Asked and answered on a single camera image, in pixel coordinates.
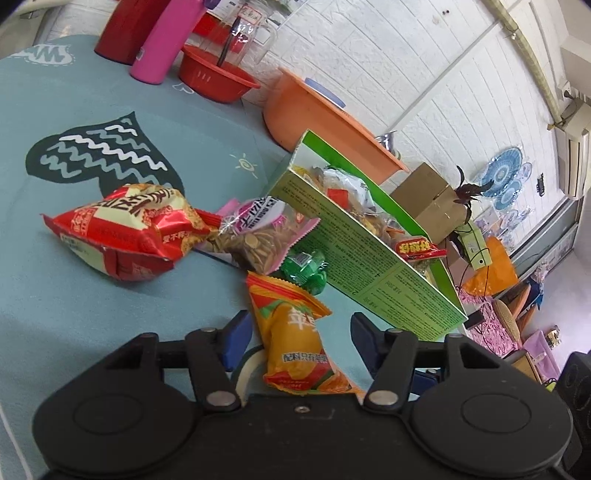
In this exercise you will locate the red thermos jug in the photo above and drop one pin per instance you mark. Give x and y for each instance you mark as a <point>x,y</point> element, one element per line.
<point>124,32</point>

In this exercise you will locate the clear packet with red label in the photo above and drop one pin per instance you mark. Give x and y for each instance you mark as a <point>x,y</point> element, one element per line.
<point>415,247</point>

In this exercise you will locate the blue lid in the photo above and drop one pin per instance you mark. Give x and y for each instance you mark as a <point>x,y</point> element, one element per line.
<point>325,92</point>

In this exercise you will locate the pink sunflower seed packet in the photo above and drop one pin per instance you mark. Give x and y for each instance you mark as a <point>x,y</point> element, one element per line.
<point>258,235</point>

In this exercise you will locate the yellow-green small box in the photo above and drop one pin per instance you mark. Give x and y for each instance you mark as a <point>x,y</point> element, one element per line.
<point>475,247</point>

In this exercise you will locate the dark utensil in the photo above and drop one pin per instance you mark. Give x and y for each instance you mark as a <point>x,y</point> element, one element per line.
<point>227,44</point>

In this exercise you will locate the white air conditioner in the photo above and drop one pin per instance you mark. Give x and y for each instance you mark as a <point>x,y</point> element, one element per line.
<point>577,147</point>

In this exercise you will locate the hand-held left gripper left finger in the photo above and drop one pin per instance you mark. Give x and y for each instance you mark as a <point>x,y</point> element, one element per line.
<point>236,337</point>

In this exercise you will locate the teal printed tablecloth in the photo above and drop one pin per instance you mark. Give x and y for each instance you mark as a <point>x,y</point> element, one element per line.
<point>69,323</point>

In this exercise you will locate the pink patterned cloth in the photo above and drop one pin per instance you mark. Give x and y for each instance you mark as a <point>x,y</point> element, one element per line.
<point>489,323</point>

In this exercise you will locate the orange plastic basin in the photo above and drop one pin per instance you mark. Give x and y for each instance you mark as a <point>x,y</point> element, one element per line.
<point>314,124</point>

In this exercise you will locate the glass pitcher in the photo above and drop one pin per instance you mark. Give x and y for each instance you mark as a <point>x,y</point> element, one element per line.
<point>251,37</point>

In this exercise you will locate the red plastic basin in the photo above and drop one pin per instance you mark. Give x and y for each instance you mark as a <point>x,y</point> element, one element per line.
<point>207,79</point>

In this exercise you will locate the purple bag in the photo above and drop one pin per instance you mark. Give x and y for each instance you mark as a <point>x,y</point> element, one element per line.
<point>542,355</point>

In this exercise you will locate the blue patterned wall plates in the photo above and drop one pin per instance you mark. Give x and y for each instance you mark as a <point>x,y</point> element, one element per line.
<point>501,177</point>

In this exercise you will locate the white snack bag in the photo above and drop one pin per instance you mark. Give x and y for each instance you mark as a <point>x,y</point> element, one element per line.
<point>344,181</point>

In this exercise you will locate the orange bag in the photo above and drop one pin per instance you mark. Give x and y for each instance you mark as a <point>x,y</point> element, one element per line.
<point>498,272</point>

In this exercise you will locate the green cardboard box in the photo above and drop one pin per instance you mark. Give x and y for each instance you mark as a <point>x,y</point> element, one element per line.
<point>369,267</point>

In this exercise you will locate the black speaker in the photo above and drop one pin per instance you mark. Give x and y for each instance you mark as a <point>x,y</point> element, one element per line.
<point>577,383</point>

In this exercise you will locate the red and yellow snack bag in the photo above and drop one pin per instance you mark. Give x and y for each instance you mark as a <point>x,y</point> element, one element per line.
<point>134,226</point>

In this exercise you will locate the dark purple plant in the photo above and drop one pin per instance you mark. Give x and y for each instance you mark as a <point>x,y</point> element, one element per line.
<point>466,191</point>

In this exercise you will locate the small green snack packet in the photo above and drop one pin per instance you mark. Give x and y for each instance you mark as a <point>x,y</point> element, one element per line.
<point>304,272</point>

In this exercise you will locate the orange snack packet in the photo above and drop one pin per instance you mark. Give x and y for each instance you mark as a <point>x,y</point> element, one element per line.
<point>291,332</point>

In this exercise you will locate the metal bowl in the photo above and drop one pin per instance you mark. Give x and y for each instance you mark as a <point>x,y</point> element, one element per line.
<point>387,141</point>

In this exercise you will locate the bamboo pole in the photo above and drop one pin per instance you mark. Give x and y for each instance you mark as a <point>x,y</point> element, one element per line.
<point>526,50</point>

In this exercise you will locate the pink bottle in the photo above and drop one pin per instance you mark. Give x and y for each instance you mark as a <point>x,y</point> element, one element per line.
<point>161,41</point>

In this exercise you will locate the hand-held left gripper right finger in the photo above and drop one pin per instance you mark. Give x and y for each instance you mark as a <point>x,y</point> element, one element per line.
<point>364,341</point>

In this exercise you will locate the large brown cardboard box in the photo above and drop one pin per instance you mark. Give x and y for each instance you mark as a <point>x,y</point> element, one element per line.
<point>425,198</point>

